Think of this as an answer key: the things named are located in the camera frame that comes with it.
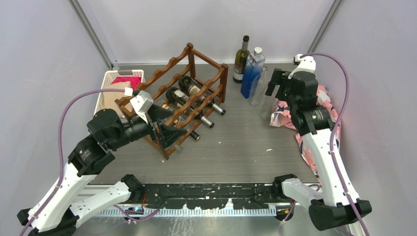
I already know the olive green wine bottle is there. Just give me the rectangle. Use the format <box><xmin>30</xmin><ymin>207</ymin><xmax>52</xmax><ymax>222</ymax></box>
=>
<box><xmin>233</xmin><ymin>35</ymin><xmax>250</xmax><ymax>84</ymax></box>

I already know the blue clear square bottle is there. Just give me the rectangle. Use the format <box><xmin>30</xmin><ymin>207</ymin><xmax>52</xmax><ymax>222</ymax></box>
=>
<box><xmin>240</xmin><ymin>47</ymin><xmax>266</xmax><ymax>99</ymax></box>

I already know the clear square slim bottle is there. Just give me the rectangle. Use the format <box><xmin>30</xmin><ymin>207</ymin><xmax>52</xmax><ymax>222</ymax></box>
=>
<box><xmin>249</xmin><ymin>66</ymin><xmax>269</xmax><ymax>107</ymax></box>

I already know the beige cloth in basket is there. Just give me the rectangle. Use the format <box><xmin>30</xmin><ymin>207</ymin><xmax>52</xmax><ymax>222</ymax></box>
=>
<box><xmin>100</xmin><ymin>82</ymin><xmax>131</xmax><ymax>117</ymax></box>

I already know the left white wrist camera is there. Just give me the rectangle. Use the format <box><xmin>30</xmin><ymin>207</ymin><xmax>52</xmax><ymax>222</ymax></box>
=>
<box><xmin>124</xmin><ymin>87</ymin><xmax>154</xmax><ymax>124</ymax></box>

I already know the white slotted cable duct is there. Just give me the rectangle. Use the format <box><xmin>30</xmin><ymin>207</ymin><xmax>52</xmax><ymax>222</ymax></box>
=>
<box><xmin>96</xmin><ymin>206</ymin><xmax>276</xmax><ymax>217</ymax></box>

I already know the brown wooden wine rack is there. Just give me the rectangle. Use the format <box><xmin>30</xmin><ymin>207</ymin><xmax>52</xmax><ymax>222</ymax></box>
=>
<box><xmin>115</xmin><ymin>42</ymin><xmax>229</xmax><ymax>161</ymax></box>

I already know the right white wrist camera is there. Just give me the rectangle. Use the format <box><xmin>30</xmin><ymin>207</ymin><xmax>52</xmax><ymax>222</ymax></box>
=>
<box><xmin>288</xmin><ymin>54</ymin><xmax>316</xmax><ymax>79</ymax></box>

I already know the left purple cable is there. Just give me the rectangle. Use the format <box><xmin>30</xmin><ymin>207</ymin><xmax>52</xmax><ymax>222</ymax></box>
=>
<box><xmin>19</xmin><ymin>88</ymin><xmax>164</xmax><ymax>236</ymax></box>

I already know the white perforated plastic basket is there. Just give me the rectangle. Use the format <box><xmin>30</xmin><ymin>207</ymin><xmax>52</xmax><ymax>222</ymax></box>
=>
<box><xmin>94</xmin><ymin>69</ymin><xmax>146</xmax><ymax>120</ymax></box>

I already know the dark wine bottle cream label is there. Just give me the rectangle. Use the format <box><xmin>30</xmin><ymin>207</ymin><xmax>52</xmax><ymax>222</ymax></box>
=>
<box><xmin>165</xmin><ymin>86</ymin><xmax>215</xmax><ymax>129</ymax></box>

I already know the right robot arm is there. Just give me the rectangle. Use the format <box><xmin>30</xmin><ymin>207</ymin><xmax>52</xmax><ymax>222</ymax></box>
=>
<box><xmin>265</xmin><ymin>68</ymin><xmax>372</xmax><ymax>231</ymax></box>

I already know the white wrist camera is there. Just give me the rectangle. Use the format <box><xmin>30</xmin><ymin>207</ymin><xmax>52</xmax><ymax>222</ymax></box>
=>
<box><xmin>124</xmin><ymin>87</ymin><xmax>154</xmax><ymax>124</ymax></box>
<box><xmin>288</xmin><ymin>54</ymin><xmax>316</xmax><ymax>79</ymax></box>

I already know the dark green wine bottle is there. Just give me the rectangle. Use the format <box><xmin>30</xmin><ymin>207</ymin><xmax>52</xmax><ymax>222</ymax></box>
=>
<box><xmin>179</xmin><ymin>76</ymin><xmax>226</xmax><ymax>115</ymax></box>

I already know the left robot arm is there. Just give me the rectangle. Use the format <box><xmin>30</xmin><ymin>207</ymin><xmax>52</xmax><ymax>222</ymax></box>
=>
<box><xmin>17</xmin><ymin>105</ymin><xmax>187</xmax><ymax>236</ymax></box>

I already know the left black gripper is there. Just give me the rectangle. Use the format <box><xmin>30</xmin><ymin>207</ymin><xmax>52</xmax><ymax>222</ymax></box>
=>
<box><xmin>109</xmin><ymin>103</ymin><xmax>187</xmax><ymax>149</ymax></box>

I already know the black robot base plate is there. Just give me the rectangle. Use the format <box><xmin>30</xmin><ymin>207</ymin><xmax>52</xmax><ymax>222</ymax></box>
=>
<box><xmin>112</xmin><ymin>182</ymin><xmax>305</xmax><ymax>211</ymax></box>

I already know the clear slim glass bottle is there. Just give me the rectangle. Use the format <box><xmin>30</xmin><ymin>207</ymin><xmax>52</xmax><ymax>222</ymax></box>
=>
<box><xmin>260</xmin><ymin>96</ymin><xmax>275</xmax><ymax>122</ymax></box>

